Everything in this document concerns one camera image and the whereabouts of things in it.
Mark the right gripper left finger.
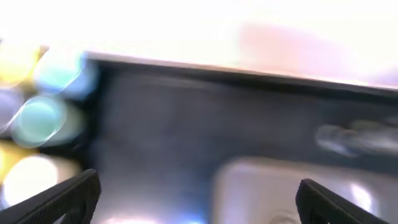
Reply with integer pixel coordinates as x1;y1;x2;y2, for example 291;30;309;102
0;169;102;224

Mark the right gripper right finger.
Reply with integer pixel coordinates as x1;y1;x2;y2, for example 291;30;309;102
295;178;390;224

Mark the yellow cup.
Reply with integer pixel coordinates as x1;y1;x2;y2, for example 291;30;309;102
0;40;42;88
0;141;39;185

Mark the black tray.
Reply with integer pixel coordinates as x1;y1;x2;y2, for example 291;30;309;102
0;39;105;212

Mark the green cup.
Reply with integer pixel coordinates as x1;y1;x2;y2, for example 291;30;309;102
32;49;85;94
11;95;87;149

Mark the grey cup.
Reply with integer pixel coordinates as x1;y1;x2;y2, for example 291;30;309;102
0;88;25;138

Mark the blue cup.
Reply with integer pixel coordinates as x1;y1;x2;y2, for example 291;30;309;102
62;58;101;101

